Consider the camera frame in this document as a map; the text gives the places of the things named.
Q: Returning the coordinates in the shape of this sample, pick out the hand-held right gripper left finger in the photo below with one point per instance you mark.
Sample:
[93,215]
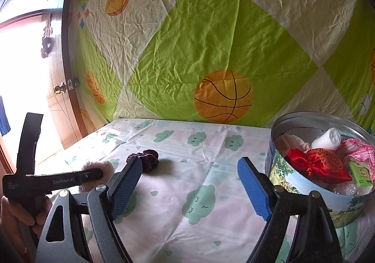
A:
[126,189]

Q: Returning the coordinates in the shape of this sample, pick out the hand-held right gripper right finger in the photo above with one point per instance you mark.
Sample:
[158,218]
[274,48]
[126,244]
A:
[253,189]

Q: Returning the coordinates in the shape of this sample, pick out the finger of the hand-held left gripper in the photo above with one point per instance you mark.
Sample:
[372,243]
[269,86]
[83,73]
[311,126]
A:
[90,175]

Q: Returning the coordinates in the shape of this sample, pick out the fluffy beige scrunchie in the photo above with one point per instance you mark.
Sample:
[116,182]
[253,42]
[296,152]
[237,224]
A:
[102,165]

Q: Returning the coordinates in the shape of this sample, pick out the round metal tin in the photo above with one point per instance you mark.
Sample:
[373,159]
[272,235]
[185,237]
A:
[293,175]

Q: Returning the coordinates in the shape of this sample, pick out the pale pink cloth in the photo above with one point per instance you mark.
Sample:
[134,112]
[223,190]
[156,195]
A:
[293,142]

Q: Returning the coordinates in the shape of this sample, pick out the white bandage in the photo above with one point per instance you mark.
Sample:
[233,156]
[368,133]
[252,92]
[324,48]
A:
[326,138]

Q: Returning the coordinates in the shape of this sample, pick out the clear plastic cotton pad packet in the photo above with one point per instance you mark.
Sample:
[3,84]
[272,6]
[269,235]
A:
[348,189]

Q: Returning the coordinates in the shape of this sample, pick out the green tissue packet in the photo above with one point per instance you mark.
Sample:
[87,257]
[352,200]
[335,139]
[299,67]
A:
[361,173]

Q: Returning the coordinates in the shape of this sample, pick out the white towel with pink trim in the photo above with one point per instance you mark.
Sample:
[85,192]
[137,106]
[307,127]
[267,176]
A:
[357,148]

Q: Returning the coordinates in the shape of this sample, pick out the person's left hand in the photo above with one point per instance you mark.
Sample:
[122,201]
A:
[17,210]

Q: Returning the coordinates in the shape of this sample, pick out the dark red scrunchie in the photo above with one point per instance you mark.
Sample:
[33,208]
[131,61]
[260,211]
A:
[149,157]

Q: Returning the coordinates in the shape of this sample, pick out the brown wooden door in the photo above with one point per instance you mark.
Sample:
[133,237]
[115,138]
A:
[63,122]

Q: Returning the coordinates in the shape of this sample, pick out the blue cloth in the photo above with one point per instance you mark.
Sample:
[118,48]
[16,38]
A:
[3,119]

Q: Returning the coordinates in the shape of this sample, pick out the cloud print bed sheet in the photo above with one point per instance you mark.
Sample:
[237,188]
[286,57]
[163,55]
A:
[190,163]

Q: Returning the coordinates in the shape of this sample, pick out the brass door knob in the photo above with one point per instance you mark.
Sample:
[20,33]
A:
[60,88]

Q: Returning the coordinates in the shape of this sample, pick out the dark door hanging ornament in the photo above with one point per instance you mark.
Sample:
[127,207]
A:
[47,46]

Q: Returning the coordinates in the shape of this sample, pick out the green basketball print bedsheet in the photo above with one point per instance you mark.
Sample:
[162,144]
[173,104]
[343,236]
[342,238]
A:
[205,31]

